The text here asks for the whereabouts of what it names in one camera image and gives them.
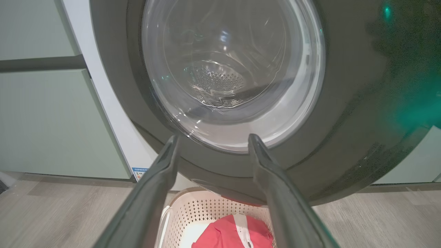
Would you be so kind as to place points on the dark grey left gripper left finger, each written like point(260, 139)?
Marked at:
point(144, 199)

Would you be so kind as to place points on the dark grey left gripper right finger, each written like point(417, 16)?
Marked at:
point(286, 206)

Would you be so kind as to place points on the red garment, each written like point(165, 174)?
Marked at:
point(220, 234)

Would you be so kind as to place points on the dark grey washing machine door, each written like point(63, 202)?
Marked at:
point(344, 103)

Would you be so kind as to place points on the cream perforated laundry basket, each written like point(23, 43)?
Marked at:
point(193, 210)

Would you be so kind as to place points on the white washing machine body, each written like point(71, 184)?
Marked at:
point(113, 103)

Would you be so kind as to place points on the blue energy label sticker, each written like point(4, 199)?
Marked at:
point(139, 174)

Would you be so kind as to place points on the pale green cabinet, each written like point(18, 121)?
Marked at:
point(51, 120)

